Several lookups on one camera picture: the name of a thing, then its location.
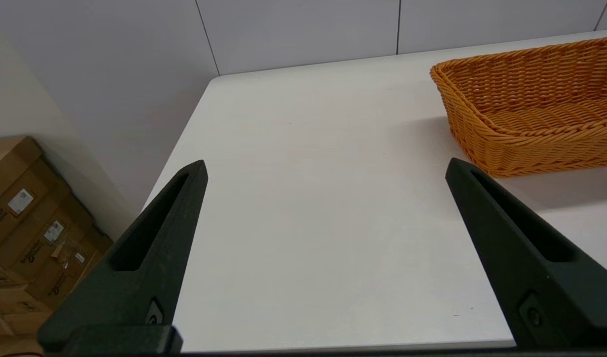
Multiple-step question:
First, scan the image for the plain low cardboard box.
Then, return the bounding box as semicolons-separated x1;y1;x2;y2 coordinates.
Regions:
0;258;54;343

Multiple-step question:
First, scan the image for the orange wicker basket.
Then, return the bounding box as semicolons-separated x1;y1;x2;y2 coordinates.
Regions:
430;36;607;178

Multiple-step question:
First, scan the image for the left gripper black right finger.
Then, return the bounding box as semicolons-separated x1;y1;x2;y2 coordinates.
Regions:
444;158;607;350

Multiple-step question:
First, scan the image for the cardboard box with white label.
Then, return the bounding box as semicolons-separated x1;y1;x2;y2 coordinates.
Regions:
0;192;97;284
0;136;72;256
25;226;114;311

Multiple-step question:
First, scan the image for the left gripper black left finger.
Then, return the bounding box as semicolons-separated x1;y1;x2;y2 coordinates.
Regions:
37;160;209;354

